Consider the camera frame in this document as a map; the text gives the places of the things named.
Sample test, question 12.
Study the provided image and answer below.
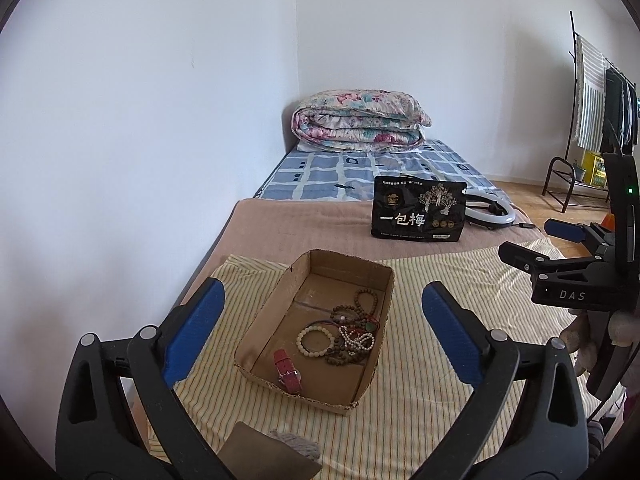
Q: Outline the cardboard box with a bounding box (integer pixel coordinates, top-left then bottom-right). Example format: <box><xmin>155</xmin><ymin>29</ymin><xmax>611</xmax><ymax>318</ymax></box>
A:
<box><xmin>233</xmin><ymin>249</ymin><xmax>396</xmax><ymax>417</ymax></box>

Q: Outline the green striped hanging towel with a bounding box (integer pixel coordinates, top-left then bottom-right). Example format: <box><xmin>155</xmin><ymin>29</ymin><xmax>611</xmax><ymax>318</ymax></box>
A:
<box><xmin>571</xmin><ymin>35</ymin><xmax>608</xmax><ymax>151</ymax></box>

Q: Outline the black snack bag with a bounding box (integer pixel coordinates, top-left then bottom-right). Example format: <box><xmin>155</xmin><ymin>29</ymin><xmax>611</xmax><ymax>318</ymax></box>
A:
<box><xmin>371</xmin><ymin>175</ymin><xmax>468</xmax><ymax>242</ymax></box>

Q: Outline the brown blanket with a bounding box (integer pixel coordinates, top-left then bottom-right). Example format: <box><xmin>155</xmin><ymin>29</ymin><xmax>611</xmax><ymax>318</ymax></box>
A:
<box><xmin>185</xmin><ymin>199</ymin><xmax>556</xmax><ymax>301</ymax></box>

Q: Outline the long wooden bead necklace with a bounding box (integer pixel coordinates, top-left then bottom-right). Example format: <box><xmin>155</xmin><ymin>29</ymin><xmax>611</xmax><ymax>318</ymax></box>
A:
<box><xmin>324</xmin><ymin>287</ymin><xmax>385</xmax><ymax>367</ymax></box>

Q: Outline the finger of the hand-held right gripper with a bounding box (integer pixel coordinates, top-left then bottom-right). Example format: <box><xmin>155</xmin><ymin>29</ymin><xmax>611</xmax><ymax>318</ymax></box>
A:
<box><xmin>544</xmin><ymin>218</ymin><xmax>621</xmax><ymax>256</ymax></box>
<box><xmin>498</xmin><ymin>241</ymin><xmax>608</xmax><ymax>285</ymax></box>

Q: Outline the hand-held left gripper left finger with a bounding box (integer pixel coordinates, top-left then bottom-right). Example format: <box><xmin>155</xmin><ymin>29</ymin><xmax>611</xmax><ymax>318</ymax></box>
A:
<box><xmin>55</xmin><ymin>276</ymin><xmax>226</xmax><ymax>480</ymax></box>

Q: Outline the blue checked bed sheet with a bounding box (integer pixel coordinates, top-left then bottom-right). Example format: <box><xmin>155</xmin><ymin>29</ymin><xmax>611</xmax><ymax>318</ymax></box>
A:
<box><xmin>252</xmin><ymin>139</ymin><xmax>506</xmax><ymax>203</ymax></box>

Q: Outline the white pearl strand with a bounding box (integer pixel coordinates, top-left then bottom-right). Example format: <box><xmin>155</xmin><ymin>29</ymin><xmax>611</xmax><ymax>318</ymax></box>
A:
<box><xmin>340</xmin><ymin>326</ymin><xmax>376</xmax><ymax>353</ymax></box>

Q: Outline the dark green hanging garment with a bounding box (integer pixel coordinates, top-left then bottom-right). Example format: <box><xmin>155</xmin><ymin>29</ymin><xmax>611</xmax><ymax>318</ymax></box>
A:
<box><xmin>602</xmin><ymin>67</ymin><xmax>631</xmax><ymax>156</ymax></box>

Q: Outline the red strap wristwatch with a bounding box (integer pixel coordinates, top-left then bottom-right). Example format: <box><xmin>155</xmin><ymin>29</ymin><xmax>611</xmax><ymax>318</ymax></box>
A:
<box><xmin>273</xmin><ymin>349</ymin><xmax>303</xmax><ymax>394</ymax></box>

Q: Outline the blue-grey hanging garment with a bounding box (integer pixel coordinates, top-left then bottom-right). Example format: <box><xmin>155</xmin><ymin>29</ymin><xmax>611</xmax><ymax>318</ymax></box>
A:
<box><xmin>627</xmin><ymin>82</ymin><xmax>640</xmax><ymax>147</ymax></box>

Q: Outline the folded floral quilt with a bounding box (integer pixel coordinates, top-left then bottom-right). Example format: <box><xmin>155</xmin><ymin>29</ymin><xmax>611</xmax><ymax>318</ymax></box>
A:
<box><xmin>291</xmin><ymin>89</ymin><xmax>432</xmax><ymax>152</ymax></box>

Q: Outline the person's right hand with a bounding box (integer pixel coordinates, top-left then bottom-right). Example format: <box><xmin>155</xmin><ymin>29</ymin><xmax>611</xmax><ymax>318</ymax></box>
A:
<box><xmin>560</xmin><ymin>307</ymin><xmax>640</xmax><ymax>377</ymax></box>

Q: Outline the black metal clothes rack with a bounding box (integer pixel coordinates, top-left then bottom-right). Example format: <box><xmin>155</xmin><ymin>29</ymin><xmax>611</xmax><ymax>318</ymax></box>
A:
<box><xmin>542</xmin><ymin>10</ymin><xmax>640</xmax><ymax>213</ymax></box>

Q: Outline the yellow striped blanket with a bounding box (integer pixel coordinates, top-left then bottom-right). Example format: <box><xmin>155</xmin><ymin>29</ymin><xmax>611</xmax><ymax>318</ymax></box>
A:
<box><xmin>127</xmin><ymin>245</ymin><xmax>616</xmax><ymax>480</ymax></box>

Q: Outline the white ring light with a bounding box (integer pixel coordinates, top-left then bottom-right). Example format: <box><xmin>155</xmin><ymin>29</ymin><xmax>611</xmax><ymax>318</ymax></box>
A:
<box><xmin>462</xmin><ymin>189</ymin><xmax>516</xmax><ymax>231</ymax></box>

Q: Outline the brown card sheet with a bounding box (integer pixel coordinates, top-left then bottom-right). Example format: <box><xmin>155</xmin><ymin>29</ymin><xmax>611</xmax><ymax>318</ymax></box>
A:
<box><xmin>218</xmin><ymin>421</ymin><xmax>322</xmax><ymax>480</ymax></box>

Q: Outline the cream bead bracelet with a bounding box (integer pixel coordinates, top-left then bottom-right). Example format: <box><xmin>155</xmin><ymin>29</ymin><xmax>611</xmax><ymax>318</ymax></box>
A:
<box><xmin>296</xmin><ymin>324</ymin><xmax>335</xmax><ymax>359</ymax></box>

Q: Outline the jade pendant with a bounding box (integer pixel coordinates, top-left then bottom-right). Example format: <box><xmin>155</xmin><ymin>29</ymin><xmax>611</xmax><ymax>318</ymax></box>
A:
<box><xmin>350</xmin><ymin>316</ymin><xmax>382</xmax><ymax>337</ymax></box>

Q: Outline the grey knitted cloth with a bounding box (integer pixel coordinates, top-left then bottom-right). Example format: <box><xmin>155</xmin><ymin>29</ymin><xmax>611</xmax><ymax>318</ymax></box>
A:
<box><xmin>268</xmin><ymin>428</ymin><xmax>321</xmax><ymax>463</ymax></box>

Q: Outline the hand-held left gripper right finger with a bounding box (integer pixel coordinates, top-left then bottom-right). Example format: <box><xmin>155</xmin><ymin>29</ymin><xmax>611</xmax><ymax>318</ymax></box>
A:
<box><xmin>421</xmin><ymin>281</ymin><xmax>590</xmax><ymax>480</ymax></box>

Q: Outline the yellow printed box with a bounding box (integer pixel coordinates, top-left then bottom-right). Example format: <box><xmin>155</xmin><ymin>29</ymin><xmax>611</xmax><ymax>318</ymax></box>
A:
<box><xmin>582</xmin><ymin>151</ymin><xmax>608</xmax><ymax>188</ymax></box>

